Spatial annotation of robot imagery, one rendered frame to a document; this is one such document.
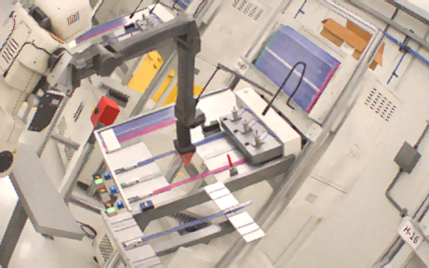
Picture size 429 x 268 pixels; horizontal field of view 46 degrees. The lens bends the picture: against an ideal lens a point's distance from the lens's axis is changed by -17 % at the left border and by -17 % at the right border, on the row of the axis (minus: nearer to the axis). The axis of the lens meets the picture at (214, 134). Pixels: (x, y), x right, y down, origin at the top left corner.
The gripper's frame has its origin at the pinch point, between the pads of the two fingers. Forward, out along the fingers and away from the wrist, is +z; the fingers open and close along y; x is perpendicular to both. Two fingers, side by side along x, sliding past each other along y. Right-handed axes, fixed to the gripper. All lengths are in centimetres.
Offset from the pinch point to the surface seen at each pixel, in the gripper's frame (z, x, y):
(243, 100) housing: -10.8, -35.7, 20.0
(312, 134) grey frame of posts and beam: -14, -45, -25
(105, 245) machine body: 64, 40, 36
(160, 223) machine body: 32.3, 13.8, 4.6
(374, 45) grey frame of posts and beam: -50, -78, -26
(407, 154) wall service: 63, -164, 28
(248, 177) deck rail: -0.3, -18.2, -21.3
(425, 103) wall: 38, -193, 43
